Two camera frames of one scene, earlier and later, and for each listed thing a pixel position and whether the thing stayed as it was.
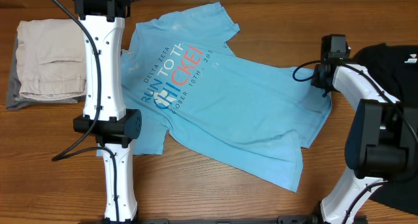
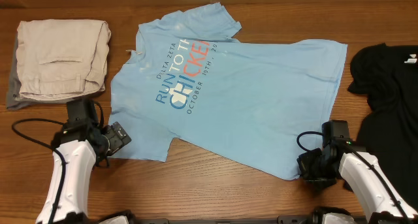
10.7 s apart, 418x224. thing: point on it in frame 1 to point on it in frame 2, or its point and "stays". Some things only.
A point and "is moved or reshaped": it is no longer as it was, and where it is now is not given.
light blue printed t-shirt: [180, 72] is moved or reshaped
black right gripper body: [320, 81] to [316, 171]
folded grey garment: [16, 100] stays
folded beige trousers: [51, 56] stays
